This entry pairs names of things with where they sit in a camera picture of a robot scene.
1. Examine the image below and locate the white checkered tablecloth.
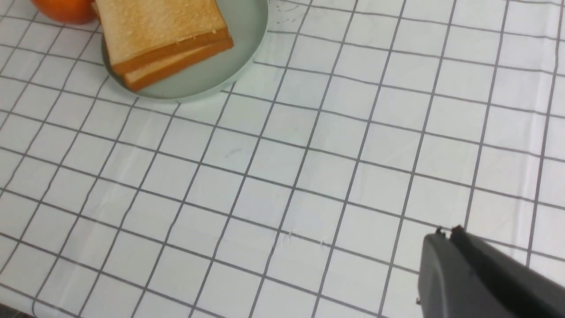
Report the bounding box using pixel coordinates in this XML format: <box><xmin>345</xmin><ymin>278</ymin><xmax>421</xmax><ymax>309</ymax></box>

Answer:
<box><xmin>1</xmin><ymin>0</ymin><xmax>564</xmax><ymax>318</ymax></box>

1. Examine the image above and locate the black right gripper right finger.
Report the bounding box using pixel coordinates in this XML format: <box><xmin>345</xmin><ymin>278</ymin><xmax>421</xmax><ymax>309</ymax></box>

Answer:
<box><xmin>450</xmin><ymin>226</ymin><xmax>564</xmax><ymax>318</ymax></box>

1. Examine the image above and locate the pale green plate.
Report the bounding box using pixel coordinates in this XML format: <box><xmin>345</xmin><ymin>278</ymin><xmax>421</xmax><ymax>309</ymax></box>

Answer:
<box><xmin>101</xmin><ymin>0</ymin><xmax>270</xmax><ymax>103</ymax></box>

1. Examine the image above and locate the toast slice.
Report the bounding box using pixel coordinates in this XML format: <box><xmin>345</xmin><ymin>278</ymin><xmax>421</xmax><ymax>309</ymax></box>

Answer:
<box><xmin>121</xmin><ymin>37</ymin><xmax>234</xmax><ymax>92</ymax></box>
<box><xmin>94</xmin><ymin>0</ymin><xmax>234</xmax><ymax>75</ymax></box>

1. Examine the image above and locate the orange persimmon toy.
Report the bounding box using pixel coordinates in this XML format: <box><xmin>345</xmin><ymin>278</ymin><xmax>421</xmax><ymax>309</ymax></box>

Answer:
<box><xmin>31</xmin><ymin>0</ymin><xmax>97</xmax><ymax>25</ymax></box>

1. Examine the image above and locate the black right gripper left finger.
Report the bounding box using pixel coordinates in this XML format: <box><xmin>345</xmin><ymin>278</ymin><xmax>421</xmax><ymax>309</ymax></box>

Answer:
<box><xmin>416</xmin><ymin>228</ymin><xmax>516</xmax><ymax>318</ymax></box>

